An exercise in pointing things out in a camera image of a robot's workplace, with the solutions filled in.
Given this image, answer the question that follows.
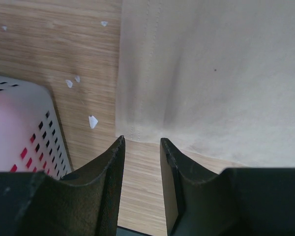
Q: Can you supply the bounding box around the pink t shirt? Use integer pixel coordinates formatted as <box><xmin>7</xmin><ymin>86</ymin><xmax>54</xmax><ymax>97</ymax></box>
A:
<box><xmin>9</xmin><ymin>133</ymin><xmax>54</xmax><ymax>176</ymax></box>

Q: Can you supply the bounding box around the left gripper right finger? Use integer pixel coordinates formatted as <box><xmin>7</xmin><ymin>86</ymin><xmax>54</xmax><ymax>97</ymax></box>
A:
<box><xmin>160</xmin><ymin>138</ymin><xmax>295</xmax><ymax>236</ymax></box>

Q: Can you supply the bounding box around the white plastic laundry basket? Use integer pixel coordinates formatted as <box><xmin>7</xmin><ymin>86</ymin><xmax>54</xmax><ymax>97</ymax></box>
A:
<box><xmin>0</xmin><ymin>76</ymin><xmax>72</xmax><ymax>179</ymax></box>

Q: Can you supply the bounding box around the beige t shirt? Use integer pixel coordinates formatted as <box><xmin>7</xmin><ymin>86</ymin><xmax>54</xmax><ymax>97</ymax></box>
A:
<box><xmin>115</xmin><ymin>0</ymin><xmax>295</xmax><ymax>167</ymax></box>

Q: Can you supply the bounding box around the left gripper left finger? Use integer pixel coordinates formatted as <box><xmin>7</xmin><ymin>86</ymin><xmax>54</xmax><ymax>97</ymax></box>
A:
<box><xmin>0</xmin><ymin>136</ymin><xmax>125</xmax><ymax>236</ymax></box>

